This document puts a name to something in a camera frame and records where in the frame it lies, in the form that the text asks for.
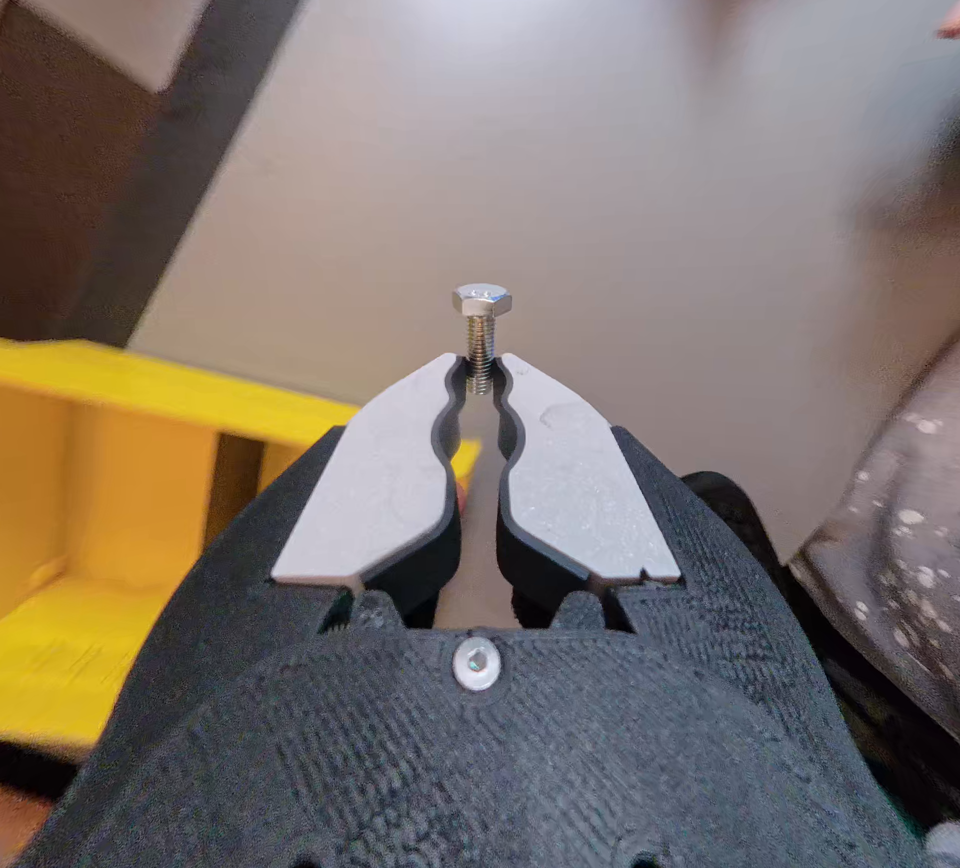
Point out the person's right forearm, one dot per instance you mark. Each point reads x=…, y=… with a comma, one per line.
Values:
x=885, y=545

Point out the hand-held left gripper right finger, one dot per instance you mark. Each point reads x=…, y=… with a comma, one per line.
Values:
x=585, y=493

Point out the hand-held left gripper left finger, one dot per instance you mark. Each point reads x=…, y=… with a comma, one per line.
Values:
x=375, y=485

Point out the person's left hand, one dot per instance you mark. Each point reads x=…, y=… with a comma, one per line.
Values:
x=461, y=500

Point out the steel hex bolt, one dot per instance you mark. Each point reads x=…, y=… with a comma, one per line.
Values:
x=481, y=299

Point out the black bin divider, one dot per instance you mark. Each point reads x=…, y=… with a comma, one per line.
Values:
x=234, y=485

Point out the yellow plastic bin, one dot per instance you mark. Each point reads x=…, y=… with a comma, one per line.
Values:
x=112, y=470

